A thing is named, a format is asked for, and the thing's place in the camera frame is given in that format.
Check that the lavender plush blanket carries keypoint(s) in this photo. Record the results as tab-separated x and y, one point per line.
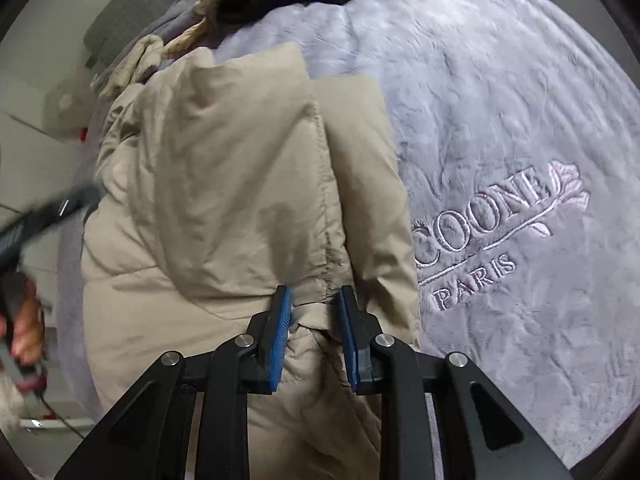
500	110

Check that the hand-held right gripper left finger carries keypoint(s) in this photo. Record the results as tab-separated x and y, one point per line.
280	340

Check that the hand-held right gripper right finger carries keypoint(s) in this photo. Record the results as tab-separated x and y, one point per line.
347	340

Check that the beige puffer jacket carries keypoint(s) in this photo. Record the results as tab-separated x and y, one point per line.
225	185

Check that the white fan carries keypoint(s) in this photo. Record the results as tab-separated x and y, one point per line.
65	105

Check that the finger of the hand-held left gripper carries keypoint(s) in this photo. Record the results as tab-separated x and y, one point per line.
75	202

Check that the person's left hand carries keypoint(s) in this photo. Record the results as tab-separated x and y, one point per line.
27	330

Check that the small red object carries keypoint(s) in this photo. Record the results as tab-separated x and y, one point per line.
82	134

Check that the brown cream striped garment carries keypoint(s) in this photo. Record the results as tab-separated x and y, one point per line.
137	62

